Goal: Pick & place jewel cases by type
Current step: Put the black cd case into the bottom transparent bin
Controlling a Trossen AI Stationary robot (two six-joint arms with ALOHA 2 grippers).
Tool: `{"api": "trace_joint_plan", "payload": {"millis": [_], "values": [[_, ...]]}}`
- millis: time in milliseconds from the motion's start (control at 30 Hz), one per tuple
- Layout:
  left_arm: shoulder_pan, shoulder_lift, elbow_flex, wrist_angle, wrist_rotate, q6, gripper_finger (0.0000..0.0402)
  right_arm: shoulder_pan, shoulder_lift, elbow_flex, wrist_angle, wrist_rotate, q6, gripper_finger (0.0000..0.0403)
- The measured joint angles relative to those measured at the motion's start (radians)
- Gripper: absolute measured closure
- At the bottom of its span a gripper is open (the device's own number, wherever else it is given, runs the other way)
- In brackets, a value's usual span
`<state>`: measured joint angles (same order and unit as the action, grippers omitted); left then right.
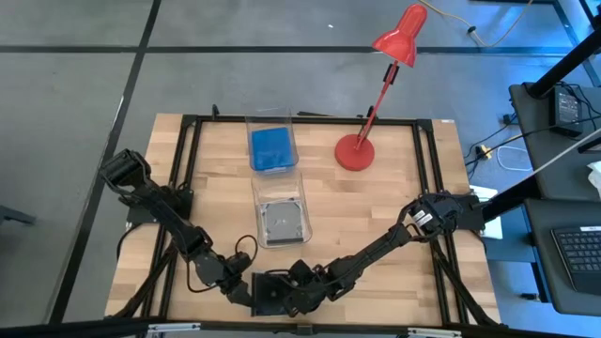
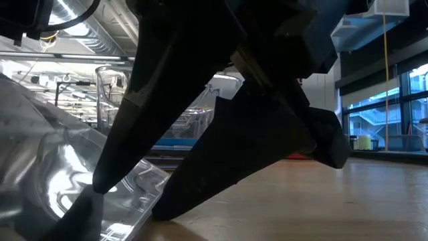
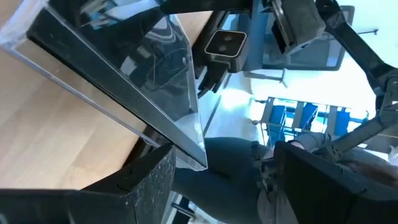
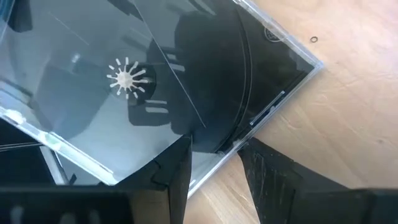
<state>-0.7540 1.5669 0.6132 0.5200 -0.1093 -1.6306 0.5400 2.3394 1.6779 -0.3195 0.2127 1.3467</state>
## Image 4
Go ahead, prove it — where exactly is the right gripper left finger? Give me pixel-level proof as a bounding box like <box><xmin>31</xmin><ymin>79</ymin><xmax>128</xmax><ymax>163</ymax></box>
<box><xmin>0</xmin><ymin>136</ymin><xmax>193</xmax><ymax>224</ymax></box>

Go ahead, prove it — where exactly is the clear black jewel case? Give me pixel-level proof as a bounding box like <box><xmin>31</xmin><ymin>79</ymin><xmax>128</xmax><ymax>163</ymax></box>
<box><xmin>0</xmin><ymin>0</ymin><xmax>324</xmax><ymax>199</ymax></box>

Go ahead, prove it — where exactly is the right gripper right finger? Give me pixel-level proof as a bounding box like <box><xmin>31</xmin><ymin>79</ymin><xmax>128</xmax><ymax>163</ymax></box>
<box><xmin>238</xmin><ymin>138</ymin><xmax>398</xmax><ymax>224</ymax></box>

